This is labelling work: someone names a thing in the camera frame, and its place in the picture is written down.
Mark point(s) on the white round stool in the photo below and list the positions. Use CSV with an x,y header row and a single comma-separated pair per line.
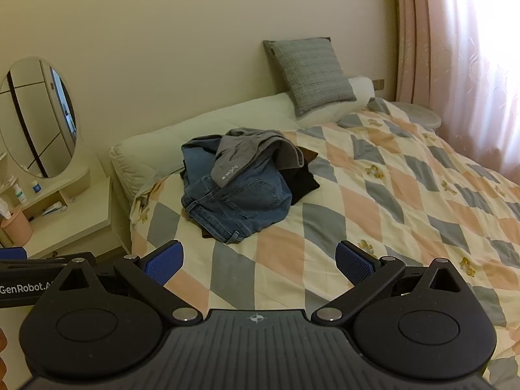
x,y
422,115

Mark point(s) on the pink cup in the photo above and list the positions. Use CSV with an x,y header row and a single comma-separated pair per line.
x,y
16,228

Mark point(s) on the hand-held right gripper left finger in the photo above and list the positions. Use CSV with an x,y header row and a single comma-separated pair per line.
x,y
164,262

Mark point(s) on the grey woven cushion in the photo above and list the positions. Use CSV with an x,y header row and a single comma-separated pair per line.
x,y
313,73

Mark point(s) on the white long pillow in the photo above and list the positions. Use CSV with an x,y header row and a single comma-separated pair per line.
x,y
162,146

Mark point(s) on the brown garment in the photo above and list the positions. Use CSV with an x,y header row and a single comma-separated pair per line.
x,y
308,156

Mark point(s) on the blue denim jeans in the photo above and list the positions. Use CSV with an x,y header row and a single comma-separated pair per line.
x,y
243,203

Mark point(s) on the white pump bottle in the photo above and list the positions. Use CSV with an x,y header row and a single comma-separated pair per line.
x,y
19,194

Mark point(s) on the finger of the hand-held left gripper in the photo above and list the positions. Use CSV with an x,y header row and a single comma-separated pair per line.
x,y
12,253

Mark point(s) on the beige wall socket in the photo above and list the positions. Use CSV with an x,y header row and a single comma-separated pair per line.
x,y
379,83

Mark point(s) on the pastel checkered bear quilt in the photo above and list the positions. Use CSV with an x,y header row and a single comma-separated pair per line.
x,y
365,195

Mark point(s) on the oval mirror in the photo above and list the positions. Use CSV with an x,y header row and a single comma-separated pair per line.
x,y
36,118

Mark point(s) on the white tube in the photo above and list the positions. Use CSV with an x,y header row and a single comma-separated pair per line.
x,y
55,208

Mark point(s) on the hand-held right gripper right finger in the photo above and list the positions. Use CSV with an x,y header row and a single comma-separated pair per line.
x,y
353,264

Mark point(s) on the grey cotton garment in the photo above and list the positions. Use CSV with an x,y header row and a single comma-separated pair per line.
x,y
243,146

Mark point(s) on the small blue-label bottle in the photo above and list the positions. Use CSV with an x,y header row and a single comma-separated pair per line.
x,y
37,187

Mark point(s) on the black garment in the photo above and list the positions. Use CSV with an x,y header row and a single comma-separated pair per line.
x,y
298,185

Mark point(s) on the pink curtain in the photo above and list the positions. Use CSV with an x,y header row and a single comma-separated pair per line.
x,y
467,69

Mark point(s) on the cream dressing table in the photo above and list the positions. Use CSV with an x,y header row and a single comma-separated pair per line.
x,y
81,219

